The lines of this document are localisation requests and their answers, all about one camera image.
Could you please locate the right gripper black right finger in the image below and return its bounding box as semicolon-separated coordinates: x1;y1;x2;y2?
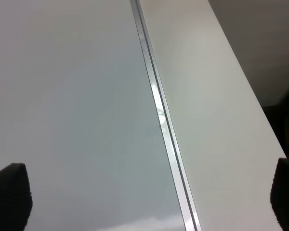
270;158;289;231

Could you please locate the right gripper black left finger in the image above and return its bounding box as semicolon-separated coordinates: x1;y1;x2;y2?
0;163;33;231

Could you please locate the white aluminium-framed whiteboard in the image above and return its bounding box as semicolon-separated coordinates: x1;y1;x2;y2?
0;0;200;231

